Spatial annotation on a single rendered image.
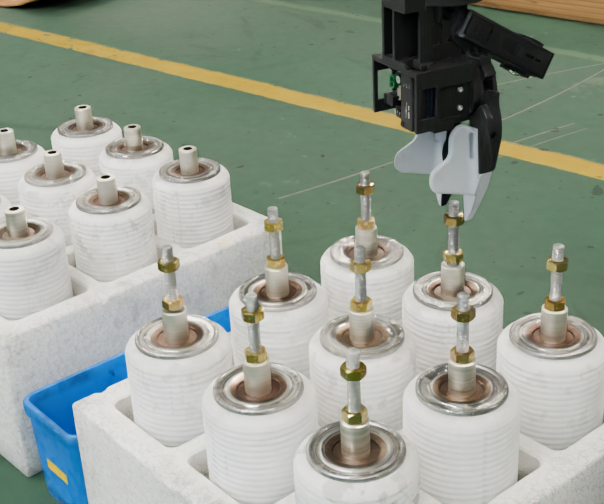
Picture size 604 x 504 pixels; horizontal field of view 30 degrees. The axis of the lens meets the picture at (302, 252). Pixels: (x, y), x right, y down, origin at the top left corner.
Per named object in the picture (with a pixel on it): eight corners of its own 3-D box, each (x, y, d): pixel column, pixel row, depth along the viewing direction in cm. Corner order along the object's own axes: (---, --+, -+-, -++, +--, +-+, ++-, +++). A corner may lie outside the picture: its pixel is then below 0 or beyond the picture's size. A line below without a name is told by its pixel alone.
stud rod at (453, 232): (446, 273, 105) (447, 200, 101) (456, 272, 105) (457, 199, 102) (448, 277, 104) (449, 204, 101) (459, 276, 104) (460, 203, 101)
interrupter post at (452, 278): (445, 302, 104) (445, 271, 103) (436, 290, 106) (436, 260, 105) (469, 298, 105) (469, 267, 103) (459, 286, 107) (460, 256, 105)
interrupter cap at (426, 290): (429, 320, 101) (429, 313, 101) (401, 283, 108) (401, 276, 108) (506, 306, 103) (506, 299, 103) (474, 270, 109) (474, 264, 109)
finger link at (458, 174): (422, 231, 98) (413, 129, 95) (477, 215, 101) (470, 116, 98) (442, 239, 96) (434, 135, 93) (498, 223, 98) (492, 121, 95)
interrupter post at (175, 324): (195, 335, 101) (191, 304, 99) (183, 349, 99) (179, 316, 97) (171, 331, 102) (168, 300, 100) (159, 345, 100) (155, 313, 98)
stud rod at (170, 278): (167, 322, 99) (158, 247, 96) (176, 318, 100) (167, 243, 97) (174, 326, 99) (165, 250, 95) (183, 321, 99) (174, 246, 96)
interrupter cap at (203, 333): (232, 326, 102) (232, 319, 102) (196, 368, 96) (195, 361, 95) (160, 314, 105) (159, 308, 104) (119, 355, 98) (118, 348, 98)
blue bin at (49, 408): (249, 382, 139) (242, 298, 133) (306, 419, 131) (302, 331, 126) (34, 488, 122) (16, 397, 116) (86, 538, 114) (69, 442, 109)
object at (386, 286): (389, 368, 127) (387, 226, 119) (430, 411, 119) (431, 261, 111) (312, 390, 124) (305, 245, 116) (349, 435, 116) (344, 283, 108)
